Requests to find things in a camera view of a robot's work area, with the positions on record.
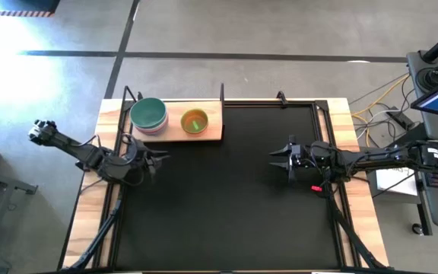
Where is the small orange translucent bowl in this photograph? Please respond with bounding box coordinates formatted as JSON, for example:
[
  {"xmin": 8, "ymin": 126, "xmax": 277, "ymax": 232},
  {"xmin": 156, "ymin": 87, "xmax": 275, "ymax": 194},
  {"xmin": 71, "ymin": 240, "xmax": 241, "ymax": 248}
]
[{"xmin": 181, "ymin": 110, "xmax": 210, "ymax": 135}]

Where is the wooden shelf board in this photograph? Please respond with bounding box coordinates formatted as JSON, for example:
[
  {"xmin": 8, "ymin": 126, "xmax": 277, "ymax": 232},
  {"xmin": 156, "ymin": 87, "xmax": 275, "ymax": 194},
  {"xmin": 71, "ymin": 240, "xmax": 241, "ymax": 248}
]
[{"xmin": 131, "ymin": 100, "xmax": 224, "ymax": 143}]

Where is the black metal shelf frame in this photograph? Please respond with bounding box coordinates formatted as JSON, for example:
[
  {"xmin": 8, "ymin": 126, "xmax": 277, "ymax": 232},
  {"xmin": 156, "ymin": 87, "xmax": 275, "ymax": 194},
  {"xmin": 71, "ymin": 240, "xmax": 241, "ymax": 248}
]
[{"xmin": 116, "ymin": 83, "xmax": 226, "ymax": 145}]

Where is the striped edge floor mat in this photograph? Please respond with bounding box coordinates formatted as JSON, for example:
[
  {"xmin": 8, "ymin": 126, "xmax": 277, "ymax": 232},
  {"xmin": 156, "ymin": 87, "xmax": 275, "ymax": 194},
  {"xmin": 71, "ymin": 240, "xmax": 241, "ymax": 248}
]
[{"xmin": 0, "ymin": 0, "xmax": 61, "ymax": 18}]

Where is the teal bowl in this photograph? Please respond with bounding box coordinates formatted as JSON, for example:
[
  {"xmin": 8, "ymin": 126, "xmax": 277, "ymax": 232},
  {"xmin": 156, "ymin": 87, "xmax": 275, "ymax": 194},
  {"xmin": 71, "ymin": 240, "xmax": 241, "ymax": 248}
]
[{"xmin": 129, "ymin": 97, "xmax": 168, "ymax": 130}]

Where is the white floor cable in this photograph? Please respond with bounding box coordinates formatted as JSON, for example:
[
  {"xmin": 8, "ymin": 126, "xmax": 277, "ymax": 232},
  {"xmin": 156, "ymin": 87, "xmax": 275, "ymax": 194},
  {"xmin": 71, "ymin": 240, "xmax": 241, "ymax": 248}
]
[{"xmin": 355, "ymin": 109, "xmax": 398, "ymax": 142}]

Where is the yellow floor cable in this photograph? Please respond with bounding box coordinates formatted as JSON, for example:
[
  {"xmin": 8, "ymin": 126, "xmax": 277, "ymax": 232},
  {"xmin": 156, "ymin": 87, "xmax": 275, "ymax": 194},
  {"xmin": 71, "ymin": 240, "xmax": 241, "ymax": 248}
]
[{"xmin": 351, "ymin": 74, "xmax": 410, "ymax": 148}]

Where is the white bowl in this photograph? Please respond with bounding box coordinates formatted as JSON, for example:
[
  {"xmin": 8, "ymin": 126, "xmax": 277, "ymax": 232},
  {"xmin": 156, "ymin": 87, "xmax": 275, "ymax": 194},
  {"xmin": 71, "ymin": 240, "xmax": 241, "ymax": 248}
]
[{"xmin": 132, "ymin": 113, "xmax": 169, "ymax": 134}]

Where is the black metal rig frame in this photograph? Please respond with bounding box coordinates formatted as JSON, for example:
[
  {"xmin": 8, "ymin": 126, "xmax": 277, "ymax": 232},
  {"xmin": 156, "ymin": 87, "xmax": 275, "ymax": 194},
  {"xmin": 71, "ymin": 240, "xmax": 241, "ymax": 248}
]
[{"xmin": 57, "ymin": 85, "xmax": 391, "ymax": 274}]

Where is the black table mat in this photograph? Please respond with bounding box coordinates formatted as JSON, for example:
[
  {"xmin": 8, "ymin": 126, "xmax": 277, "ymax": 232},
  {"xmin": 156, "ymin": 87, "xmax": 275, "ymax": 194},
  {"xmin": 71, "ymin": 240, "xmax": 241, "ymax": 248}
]
[{"xmin": 114, "ymin": 102, "xmax": 341, "ymax": 271}]

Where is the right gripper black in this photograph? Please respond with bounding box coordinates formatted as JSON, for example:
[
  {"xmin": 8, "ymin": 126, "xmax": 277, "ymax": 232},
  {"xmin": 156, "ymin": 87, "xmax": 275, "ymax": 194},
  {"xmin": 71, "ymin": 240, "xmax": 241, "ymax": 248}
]
[{"xmin": 268, "ymin": 134, "xmax": 319, "ymax": 186}]

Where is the black cable coil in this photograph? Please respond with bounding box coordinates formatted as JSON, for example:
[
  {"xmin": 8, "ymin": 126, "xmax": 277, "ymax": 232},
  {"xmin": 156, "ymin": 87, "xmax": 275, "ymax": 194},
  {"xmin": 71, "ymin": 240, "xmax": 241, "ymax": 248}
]
[{"xmin": 415, "ymin": 66, "xmax": 438, "ymax": 91}]

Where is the black diagonal frame strut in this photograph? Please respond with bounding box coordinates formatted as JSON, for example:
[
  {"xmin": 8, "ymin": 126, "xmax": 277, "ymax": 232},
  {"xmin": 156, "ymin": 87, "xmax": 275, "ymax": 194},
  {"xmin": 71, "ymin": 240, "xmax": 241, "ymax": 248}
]
[
  {"xmin": 327, "ymin": 197, "xmax": 386, "ymax": 271},
  {"xmin": 61, "ymin": 190, "xmax": 125, "ymax": 272}
]

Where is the white paper sheet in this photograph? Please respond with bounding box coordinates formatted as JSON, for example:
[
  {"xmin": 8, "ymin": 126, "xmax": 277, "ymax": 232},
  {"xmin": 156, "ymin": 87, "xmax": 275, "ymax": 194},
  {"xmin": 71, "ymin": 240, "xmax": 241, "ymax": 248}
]
[{"xmin": 375, "ymin": 167, "xmax": 420, "ymax": 197}]

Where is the black power strip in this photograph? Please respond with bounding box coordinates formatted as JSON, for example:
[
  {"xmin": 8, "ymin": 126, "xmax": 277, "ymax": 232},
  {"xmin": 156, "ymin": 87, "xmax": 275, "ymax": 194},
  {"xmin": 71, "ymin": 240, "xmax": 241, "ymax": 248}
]
[{"xmin": 386, "ymin": 105, "xmax": 416, "ymax": 131}]

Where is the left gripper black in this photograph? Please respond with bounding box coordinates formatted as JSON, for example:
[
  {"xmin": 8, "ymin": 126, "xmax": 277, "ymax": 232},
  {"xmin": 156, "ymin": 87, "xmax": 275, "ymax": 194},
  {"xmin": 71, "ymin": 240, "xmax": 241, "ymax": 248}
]
[{"xmin": 122, "ymin": 138, "xmax": 171, "ymax": 175}]

